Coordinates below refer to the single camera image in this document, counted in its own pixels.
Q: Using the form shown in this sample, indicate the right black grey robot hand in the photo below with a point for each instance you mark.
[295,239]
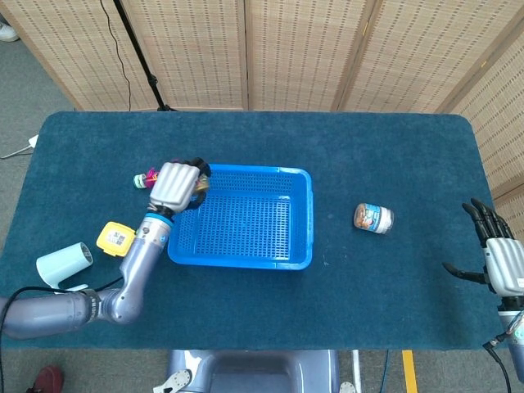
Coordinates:
[505,266]

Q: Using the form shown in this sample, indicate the left black grey robot hand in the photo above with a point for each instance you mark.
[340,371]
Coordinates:
[174,186]

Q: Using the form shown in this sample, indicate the small green tin can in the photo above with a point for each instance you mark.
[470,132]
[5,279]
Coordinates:
[202,185]

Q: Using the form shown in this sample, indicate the colourful feather shuttlecock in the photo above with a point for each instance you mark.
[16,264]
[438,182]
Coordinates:
[140,181]

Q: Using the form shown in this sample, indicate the green box with yellow lid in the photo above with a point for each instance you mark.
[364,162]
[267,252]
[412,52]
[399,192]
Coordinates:
[114,239]

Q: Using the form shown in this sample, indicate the clear jar with blue label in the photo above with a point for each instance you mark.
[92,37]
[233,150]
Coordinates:
[372,219]

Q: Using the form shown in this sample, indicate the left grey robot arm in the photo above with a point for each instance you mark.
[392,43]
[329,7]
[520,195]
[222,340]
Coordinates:
[135,262]

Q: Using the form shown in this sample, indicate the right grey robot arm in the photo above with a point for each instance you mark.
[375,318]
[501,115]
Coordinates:
[519,360]

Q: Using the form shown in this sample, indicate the blue plastic mesh basket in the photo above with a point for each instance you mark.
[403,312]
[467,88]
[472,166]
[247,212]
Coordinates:
[245,221]

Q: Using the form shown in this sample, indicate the black tripod stand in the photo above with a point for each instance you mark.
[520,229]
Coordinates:
[141,61]

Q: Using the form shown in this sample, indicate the teal carpet table cloth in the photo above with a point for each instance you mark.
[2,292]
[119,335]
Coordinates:
[368,286]

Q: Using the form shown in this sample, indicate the yellow floor tape strip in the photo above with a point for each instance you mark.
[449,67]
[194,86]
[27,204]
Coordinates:
[410,372]

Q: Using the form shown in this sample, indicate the woven bamboo folding screen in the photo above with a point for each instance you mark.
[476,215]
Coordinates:
[294,53]

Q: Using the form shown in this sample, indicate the grey robot torso base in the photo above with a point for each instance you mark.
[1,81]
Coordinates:
[254,368]

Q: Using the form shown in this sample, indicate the white shoe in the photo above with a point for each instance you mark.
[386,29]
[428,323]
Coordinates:
[8,32]

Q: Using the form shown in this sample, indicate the red shoe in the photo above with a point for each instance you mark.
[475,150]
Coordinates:
[49,378]

